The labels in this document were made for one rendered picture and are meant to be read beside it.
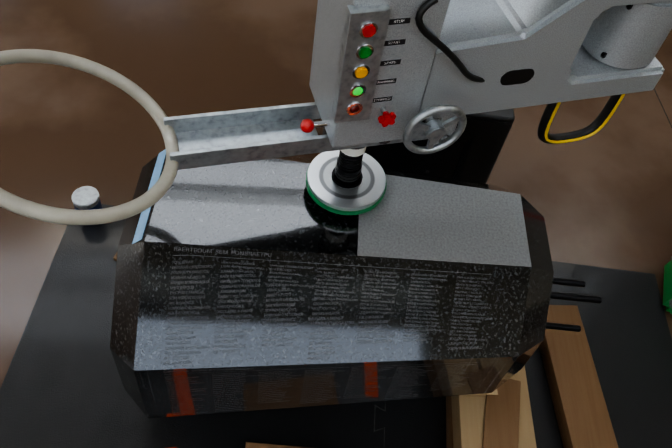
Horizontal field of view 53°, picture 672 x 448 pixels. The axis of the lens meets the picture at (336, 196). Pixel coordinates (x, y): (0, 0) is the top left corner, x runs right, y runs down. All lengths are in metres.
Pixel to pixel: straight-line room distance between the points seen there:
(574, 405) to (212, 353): 1.32
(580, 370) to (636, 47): 1.29
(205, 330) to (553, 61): 1.07
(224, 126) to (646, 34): 1.00
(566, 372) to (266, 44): 2.13
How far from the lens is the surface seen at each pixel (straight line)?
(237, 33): 3.64
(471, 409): 2.30
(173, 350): 1.81
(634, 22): 1.71
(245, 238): 1.74
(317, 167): 1.82
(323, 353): 1.79
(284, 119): 1.65
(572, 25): 1.57
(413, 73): 1.44
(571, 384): 2.59
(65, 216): 1.36
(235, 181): 1.85
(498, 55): 1.52
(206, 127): 1.62
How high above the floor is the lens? 2.25
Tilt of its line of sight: 51 degrees down
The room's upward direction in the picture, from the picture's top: 10 degrees clockwise
